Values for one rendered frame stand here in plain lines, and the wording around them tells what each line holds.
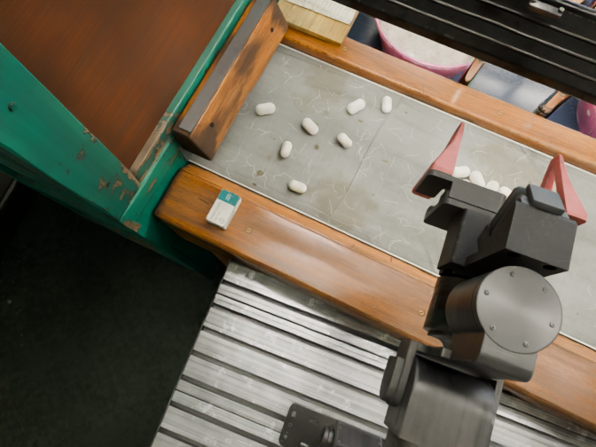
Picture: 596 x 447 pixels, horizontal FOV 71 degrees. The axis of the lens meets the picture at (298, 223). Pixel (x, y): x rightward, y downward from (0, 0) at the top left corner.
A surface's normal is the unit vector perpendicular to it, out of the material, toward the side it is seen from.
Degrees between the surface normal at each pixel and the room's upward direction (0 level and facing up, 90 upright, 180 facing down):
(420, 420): 0
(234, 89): 67
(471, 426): 0
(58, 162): 90
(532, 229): 1
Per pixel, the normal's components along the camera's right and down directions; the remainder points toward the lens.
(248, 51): 0.83, 0.28
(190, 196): 0.00, -0.25
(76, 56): 0.90, 0.42
